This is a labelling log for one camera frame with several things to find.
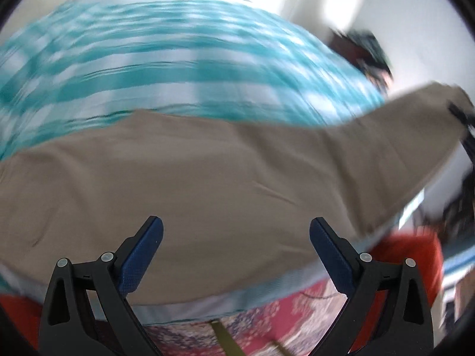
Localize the beige pants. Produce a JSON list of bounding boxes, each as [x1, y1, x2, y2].
[[1, 84, 474, 305]]

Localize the red clothing of person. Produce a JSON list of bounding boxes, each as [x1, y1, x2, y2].
[[351, 233, 443, 351]]

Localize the red patterned rug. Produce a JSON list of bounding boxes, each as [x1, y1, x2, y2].
[[146, 279, 346, 355]]

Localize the pile of clothes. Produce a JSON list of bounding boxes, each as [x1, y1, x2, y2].
[[328, 30, 394, 96]]

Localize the teal white checkered bedspread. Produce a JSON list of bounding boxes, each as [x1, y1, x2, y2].
[[0, 0, 387, 323]]

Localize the yellow green strap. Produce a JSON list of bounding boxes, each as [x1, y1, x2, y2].
[[209, 320, 246, 356]]

